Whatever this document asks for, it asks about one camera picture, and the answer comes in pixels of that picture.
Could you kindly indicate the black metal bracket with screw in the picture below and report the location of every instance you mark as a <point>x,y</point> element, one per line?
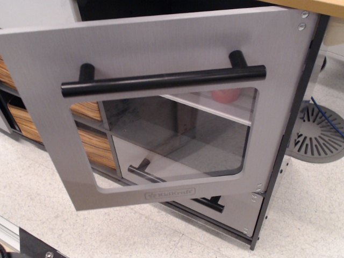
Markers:
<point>33,247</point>

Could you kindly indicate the wood-pattern storage bin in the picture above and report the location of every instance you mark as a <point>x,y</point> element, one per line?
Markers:
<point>96,145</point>
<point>88,110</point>

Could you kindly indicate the grey toy oven door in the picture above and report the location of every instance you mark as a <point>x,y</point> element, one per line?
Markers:
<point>161,45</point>

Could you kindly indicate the red plastic cup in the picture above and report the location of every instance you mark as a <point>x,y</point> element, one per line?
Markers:
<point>226,96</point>

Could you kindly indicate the upper wood-pattern storage bin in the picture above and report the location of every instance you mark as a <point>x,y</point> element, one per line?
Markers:
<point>88,110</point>

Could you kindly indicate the white cabinet door panel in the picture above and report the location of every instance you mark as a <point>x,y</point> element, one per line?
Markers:
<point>38,13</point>

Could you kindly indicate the black drawer handle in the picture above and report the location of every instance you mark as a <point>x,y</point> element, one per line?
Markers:
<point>212,203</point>

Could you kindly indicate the white oven shelf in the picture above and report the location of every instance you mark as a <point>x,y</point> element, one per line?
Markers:
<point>240,111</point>

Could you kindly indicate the wooden countertop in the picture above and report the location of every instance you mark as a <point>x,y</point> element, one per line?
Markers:
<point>326,7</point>

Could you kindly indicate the grey slotted round base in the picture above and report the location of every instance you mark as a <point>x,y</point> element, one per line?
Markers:
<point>319,136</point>

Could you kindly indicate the grey lower drawer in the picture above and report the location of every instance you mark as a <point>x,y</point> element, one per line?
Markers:
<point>194,160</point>

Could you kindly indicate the aluminium rail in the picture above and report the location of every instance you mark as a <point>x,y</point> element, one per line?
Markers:
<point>10,237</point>

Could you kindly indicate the lower wood-pattern storage bin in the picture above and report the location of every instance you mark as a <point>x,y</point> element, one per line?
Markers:
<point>96,145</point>

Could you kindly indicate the black toy kitchen frame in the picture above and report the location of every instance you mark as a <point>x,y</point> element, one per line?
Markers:
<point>295,121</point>

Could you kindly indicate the black oven door handle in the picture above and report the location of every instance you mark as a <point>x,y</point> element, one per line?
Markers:
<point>87,85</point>

